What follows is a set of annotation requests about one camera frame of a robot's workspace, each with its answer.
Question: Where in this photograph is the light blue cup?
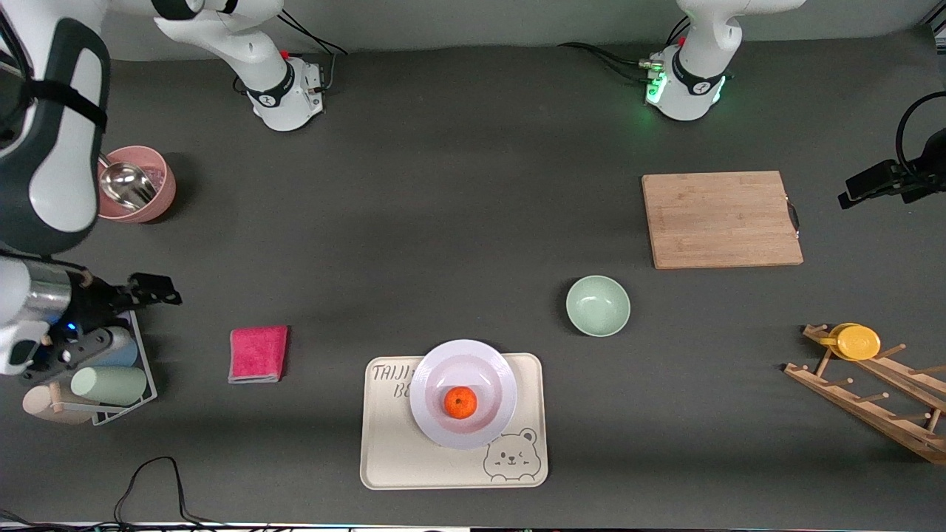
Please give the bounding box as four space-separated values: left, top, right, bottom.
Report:
103 328 140 369

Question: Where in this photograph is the cream beige cup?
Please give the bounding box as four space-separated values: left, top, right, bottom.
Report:
22 384 94 425

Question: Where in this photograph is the cream bear print tray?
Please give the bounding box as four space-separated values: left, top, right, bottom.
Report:
360 352 550 491

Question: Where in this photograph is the pink folded cloth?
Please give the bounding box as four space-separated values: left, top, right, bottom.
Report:
228 325 289 384

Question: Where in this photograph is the metal scoop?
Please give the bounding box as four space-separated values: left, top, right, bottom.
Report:
98 155 159 211

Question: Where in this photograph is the white wire cup rack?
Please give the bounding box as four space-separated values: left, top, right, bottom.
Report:
44 309 158 427

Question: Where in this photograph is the pale green bowl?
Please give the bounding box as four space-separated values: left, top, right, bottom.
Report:
565 275 632 338

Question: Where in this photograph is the orange mandarin fruit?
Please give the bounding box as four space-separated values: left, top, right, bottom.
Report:
444 386 478 420

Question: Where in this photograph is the yellow cup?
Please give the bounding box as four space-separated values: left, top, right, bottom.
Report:
819 323 882 361

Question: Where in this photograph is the wooden peg drying rack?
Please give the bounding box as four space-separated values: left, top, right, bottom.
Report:
783 323 946 466

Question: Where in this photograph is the pink ribbed bowl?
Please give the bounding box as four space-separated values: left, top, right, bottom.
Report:
96 146 177 224

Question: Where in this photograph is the mint green cup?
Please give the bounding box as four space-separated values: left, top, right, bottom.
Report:
70 366 149 406

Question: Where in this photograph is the bamboo cutting board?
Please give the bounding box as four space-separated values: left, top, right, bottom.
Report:
641 171 805 270

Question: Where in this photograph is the black looped table cable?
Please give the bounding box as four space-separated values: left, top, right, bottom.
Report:
0 456 311 531

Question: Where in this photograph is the white round plate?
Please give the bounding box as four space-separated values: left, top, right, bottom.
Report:
409 339 519 450

